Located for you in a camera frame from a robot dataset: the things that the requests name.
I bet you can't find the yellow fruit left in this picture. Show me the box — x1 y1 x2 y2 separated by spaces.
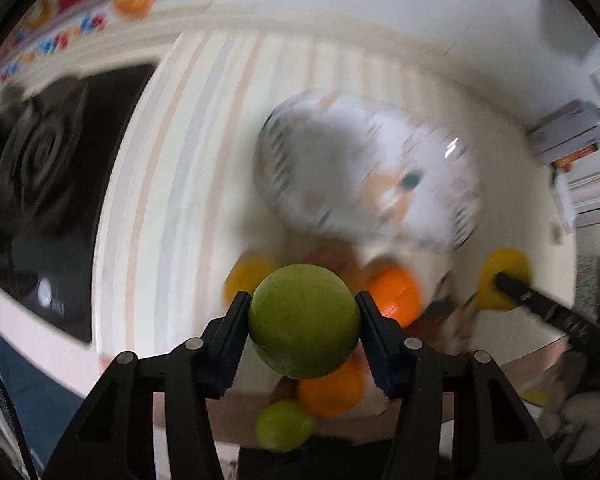
223 252 279 306

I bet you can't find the stack of boxes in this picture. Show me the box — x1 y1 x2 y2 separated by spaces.
526 62 600 233

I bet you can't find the colourful fruit poster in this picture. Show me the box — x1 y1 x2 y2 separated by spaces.
0 0 162 89

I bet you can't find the striped bed sheet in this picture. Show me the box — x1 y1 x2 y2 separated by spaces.
92 29 576 356

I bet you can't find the small green apple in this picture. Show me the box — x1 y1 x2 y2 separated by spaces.
254 400 315 452

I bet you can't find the yellow lemon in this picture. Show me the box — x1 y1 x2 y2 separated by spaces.
476 247 532 312

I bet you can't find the orange fruit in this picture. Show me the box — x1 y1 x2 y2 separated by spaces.
366 263 422 328
297 354 366 418

